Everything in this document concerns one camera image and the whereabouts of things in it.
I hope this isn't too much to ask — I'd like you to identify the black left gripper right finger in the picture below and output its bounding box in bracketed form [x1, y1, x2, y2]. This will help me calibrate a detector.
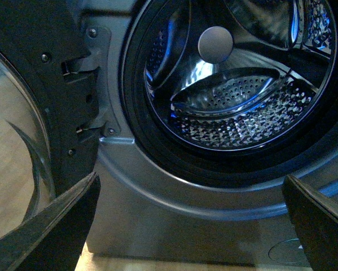
[282, 175, 338, 270]

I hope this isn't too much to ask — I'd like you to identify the washing machine glass door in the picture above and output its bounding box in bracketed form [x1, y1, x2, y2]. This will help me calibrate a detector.
[0, 1, 99, 239]

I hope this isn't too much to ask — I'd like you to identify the grey metal door hinge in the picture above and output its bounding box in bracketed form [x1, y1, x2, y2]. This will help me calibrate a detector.
[77, 25, 121, 137]

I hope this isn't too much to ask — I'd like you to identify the black rubber door gasket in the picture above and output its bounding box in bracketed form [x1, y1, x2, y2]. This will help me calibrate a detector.
[121, 1, 338, 188]

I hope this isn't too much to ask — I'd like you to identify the steel washing machine drum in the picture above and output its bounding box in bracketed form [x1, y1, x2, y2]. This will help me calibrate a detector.
[143, 1, 337, 152]

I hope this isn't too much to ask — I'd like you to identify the round drain filter cover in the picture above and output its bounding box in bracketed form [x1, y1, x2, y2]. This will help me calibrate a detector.
[268, 238, 306, 264]

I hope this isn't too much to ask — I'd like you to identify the grey front-load washing machine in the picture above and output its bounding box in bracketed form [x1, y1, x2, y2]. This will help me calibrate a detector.
[80, 1, 338, 265]

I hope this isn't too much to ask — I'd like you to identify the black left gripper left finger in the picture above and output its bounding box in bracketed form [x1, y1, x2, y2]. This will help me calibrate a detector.
[0, 172, 101, 270]

